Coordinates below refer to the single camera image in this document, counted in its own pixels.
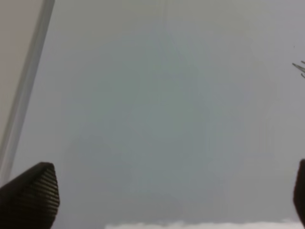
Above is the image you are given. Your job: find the white whiteboard with aluminium frame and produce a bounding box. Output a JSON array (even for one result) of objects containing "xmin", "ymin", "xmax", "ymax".
[{"xmin": 4, "ymin": 0, "xmax": 305, "ymax": 229}]

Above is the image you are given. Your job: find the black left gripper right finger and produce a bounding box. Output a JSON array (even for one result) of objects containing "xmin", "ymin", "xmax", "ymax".
[{"xmin": 293, "ymin": 159, "xmax": 305, "ymax": 227}]

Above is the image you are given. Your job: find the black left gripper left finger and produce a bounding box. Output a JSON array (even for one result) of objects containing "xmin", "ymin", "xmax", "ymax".
[{"xmin": 0, "ymin": 162, "xmax": 60, "ymax": 229}]

